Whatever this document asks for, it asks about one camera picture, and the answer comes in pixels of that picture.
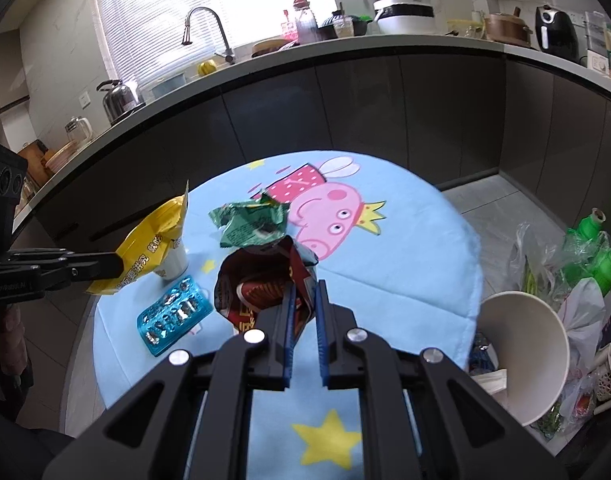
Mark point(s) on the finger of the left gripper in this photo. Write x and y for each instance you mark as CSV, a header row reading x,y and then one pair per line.
x,y
80,279
93,263

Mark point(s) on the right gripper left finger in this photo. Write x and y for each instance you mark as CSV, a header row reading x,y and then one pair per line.
x,y
287,333

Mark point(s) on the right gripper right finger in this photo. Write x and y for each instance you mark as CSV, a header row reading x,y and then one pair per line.
x,y
320,300

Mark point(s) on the yellow snack bag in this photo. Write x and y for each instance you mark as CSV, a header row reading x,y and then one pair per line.
x,y
146,246

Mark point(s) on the red foil snack bag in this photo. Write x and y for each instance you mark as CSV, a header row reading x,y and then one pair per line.
x,y
254,278

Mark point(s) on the blue blister pill pack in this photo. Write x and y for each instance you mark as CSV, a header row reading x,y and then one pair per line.
x,y
180,308

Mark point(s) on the green foil wrapper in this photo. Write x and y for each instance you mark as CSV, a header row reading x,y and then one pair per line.
x,y
251,223

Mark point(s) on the white paper cup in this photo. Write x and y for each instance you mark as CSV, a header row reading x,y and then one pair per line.
x,y
174,263

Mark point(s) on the white paper trash bucket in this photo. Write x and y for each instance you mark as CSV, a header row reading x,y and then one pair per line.
x,y
531,344

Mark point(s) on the dark kitchen cabinets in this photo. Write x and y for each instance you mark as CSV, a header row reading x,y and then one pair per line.
x,y
450,115

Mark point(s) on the chrome kitchen faucet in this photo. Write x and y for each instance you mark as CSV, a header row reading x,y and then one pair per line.
x,y
212,33

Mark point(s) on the person's left hand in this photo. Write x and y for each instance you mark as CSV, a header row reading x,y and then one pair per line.
x,y
15,355

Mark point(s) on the light blue cartoon tablecloth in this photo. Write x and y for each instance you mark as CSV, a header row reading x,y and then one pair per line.
x,y
390,247

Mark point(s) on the glass pitcher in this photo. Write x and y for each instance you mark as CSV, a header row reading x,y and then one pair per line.
x,y
79,131

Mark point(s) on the steel kettle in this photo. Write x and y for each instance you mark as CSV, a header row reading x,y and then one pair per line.
x,y
119,100

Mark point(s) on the yellow lemon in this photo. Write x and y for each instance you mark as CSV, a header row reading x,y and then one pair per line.
x,y
207,67

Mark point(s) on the clear plastic bag with greens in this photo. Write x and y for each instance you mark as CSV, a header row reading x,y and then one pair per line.
x,y
551,271

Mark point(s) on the white plastic bag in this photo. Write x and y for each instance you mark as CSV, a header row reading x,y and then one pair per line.
x,y
583,315

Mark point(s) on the glass jar red lid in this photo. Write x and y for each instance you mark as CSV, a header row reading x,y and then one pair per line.
x,y
306,24

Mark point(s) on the green bottle back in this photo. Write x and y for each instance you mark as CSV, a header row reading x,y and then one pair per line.
x,y
588,229

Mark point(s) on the green bottle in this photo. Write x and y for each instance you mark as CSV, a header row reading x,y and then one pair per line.
x,y
588,229
601,270

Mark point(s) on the green bottle front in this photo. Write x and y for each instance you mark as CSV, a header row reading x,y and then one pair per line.
x,y
601,270

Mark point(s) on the white rice cooker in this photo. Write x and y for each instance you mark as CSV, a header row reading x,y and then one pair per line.
x,y
405,17

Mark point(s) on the white plastic storage rack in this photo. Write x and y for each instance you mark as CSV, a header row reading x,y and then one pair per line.
x,y
601,373

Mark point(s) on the brown pot with lid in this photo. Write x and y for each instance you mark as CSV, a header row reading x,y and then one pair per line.
x,y
508,29

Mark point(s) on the black air fryer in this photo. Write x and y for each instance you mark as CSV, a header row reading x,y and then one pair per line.
x,y
555,33

